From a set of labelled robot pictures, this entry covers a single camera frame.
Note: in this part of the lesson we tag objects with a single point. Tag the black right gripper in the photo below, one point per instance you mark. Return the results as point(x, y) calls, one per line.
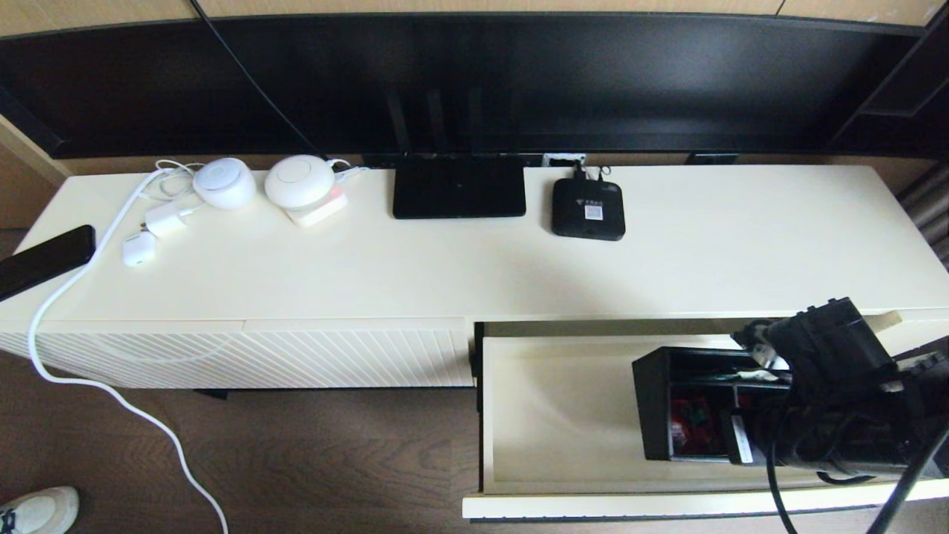
point(838, 430)

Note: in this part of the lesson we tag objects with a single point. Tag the white paper packet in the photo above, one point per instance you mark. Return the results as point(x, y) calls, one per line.
point(764, 377)

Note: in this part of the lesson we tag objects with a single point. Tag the red green small packet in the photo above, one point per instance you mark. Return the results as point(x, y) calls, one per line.
point(693, 426)

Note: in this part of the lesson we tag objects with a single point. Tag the black organizer box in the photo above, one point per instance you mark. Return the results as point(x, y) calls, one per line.
point(651, 408)

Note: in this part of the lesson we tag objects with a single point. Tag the cream ribbed drawer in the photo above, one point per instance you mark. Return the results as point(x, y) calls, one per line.
point(549, 415)

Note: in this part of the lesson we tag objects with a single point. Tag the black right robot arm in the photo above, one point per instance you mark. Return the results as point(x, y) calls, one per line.
point(838, 341)

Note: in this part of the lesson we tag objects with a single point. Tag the cream tv cabinet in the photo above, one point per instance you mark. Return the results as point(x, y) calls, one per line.
point(371, 274)

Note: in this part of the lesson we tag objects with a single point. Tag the black television foot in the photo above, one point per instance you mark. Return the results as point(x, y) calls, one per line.
point(712, 158)

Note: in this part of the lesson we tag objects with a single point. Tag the black set-top box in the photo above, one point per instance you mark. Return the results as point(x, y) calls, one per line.
point(586, 226)

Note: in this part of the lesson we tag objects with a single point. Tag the black side shelf unit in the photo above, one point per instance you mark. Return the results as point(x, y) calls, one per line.
point(897, 96)

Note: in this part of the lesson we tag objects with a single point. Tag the black television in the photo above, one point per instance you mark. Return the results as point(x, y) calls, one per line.
point(593, 74)

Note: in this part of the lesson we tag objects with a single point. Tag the black router with antennas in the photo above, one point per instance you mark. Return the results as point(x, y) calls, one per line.
point(460, 193)

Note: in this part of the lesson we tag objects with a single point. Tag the white pink square base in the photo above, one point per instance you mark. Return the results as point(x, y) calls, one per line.
point(322, 213)

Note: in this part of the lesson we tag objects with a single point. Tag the white dome device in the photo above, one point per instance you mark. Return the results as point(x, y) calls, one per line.
point(299, 180)

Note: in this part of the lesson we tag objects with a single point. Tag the white round speaker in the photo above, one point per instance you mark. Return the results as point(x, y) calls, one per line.
point(225, 182)

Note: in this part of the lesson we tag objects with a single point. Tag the white charger plug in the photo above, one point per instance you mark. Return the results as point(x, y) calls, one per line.
point(164, 220)

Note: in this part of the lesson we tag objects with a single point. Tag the white sneaker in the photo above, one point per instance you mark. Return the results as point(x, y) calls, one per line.
point(41, 512)

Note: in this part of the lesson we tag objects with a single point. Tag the black smartphone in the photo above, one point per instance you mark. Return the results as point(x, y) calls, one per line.
point(44, 259)

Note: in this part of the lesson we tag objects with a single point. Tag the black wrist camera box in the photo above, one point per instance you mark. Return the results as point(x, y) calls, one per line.
point(739, 437)

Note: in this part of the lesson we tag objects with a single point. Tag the white wall socket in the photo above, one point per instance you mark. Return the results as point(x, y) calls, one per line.
point(563, 159)

